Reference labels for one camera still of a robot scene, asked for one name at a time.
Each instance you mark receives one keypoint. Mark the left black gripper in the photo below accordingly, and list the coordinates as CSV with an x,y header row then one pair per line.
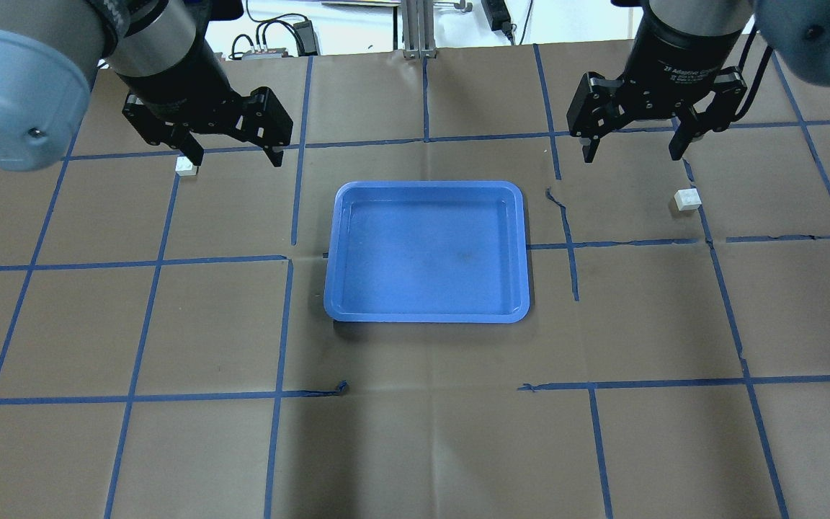
x,y
183,85

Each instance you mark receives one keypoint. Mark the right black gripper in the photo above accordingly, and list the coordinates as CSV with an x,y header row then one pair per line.
x,y
674,59

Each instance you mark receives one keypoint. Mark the white block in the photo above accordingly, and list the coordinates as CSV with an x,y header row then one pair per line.
x,y
687,200
184,167

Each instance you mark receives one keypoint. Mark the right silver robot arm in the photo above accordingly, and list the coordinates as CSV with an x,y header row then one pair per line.
x,y
798,31

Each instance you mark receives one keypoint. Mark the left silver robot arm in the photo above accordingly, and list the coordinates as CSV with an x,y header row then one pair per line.
x,y
49,53

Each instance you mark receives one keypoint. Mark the blue plastic tray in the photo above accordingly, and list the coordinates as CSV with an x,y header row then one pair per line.
x,y
428,252

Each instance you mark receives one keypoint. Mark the brown paper table cover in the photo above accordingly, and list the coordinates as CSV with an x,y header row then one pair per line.
x,y
165,351

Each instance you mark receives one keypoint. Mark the aluminium frame post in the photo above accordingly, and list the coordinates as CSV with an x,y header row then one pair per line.
x,y
418,29

